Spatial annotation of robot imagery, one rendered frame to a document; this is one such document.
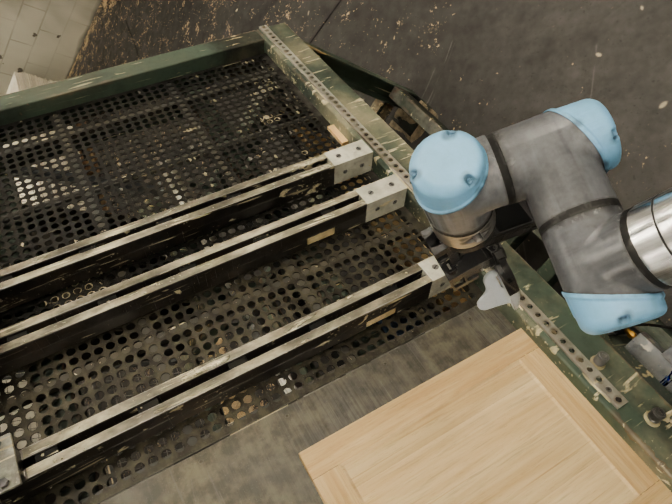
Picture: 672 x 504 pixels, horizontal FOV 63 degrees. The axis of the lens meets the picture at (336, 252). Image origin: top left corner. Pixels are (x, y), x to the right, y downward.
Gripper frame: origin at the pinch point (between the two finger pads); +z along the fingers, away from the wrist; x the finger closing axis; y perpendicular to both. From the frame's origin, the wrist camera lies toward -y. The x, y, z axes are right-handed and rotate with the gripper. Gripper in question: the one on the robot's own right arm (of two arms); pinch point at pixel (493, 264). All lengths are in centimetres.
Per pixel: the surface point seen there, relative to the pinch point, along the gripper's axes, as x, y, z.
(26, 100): -122, 88, 19
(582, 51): -89, -81, 106
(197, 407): -9, 62, 15
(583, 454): 29.2, 1.2, 40.4
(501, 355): 5.3, 4.9, 42.4
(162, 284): -38, 61, 15
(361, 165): -59, 11, 48
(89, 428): -11, 77, 3
